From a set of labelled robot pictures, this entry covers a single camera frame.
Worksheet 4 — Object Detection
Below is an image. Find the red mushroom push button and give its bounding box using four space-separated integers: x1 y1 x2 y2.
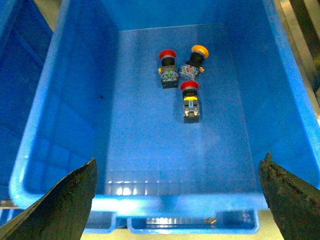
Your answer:
180 80 200 123
158 49 179 89

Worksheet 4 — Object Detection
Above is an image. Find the blue middle bin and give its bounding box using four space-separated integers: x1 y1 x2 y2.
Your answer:
0 0 53 200

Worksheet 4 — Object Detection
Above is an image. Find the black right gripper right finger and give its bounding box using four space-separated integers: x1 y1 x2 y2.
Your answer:
258 152 320 240

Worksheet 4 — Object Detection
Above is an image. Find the yellow mushroom push button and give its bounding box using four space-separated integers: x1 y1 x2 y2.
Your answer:
179 45 209 81

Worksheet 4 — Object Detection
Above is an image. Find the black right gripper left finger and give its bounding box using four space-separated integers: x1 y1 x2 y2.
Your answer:
0 158 98 240

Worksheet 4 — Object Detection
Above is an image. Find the blue lower shelf bin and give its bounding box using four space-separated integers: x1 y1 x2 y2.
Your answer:
0 199 261 235

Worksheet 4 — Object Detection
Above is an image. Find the blue target bin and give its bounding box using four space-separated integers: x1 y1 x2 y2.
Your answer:
9 0 320 217

